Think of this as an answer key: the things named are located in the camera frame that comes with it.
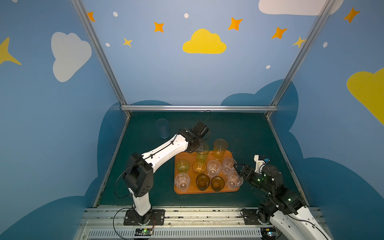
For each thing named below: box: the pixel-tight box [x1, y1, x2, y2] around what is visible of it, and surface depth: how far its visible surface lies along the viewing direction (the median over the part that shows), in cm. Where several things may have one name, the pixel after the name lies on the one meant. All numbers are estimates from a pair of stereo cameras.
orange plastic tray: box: [174, 151, 239, 195], surface depth 86 cm
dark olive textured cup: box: [196, 173, 211, 191], surface depth 84 cm
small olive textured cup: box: [211, 176, 225, 192], surface depth 82 cm
